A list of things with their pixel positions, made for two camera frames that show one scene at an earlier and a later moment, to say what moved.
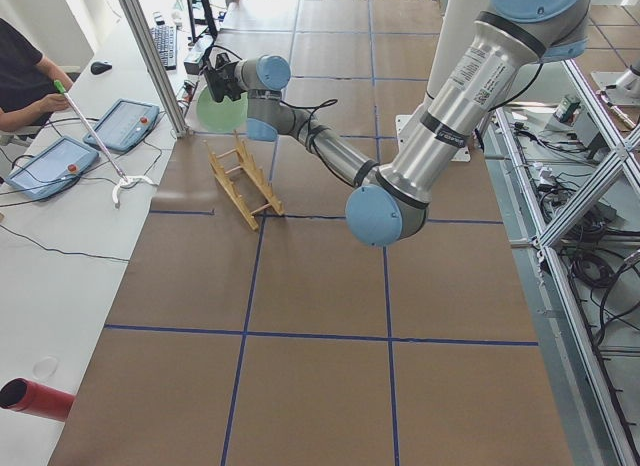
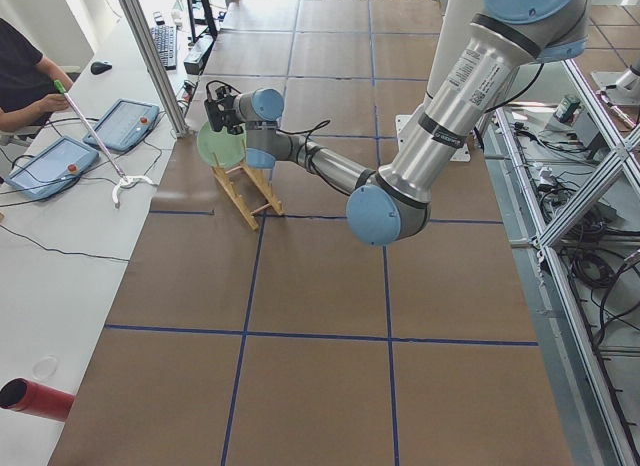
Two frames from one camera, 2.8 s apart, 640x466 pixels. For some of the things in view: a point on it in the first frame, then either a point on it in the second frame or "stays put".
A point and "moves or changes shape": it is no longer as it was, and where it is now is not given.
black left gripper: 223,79 -> 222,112
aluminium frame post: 155,60 stays put
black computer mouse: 98,68 stays put
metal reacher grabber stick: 123,182 stays put
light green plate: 224,116 moves or changes shape
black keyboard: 165,38 stays put
